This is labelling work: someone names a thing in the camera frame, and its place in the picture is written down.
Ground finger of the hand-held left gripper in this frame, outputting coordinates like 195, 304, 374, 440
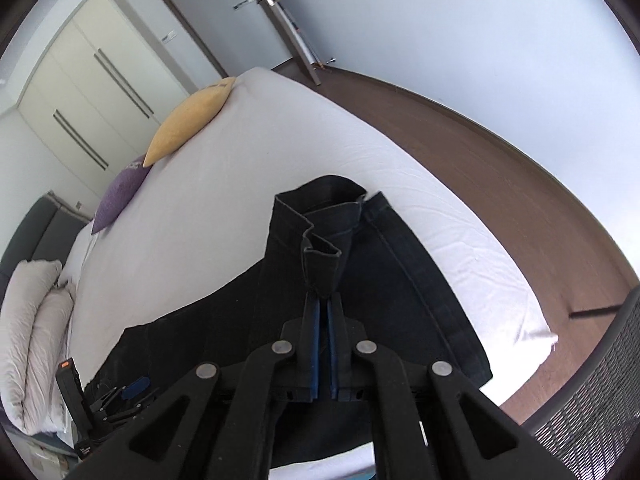
95, 377, 161, 411
97, 405, 143, 425

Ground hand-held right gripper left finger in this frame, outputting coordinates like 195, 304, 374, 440
65, 294, 321, 480

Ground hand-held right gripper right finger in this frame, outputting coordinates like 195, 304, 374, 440
327, 296, 551, 480

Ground dark denim pants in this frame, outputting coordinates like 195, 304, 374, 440
82, 175, 493, 471

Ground printed box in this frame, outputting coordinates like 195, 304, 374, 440
20, 435, 77, 477

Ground white pillows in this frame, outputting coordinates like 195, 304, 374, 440
0, 259, 77, 435

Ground white bed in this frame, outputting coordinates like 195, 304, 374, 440
60, 66, 560, 480

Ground grey headboard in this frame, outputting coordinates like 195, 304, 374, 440
0, 192, 93, 301

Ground purple pillow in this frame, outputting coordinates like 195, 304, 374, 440
91, 154, 152, 235

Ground yellow pillow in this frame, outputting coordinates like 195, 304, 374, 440
143, 76, 237, 167

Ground grey mesh chair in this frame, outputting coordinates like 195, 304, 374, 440
520, 290, 640, 480

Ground white wardrobe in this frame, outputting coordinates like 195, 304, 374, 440
0, 0, 201, 211

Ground white door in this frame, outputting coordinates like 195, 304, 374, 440
247, 0, 326, 86

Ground dark wardrobe handle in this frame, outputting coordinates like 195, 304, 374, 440
52, 109, 110, 171
94, 49, 154, 119

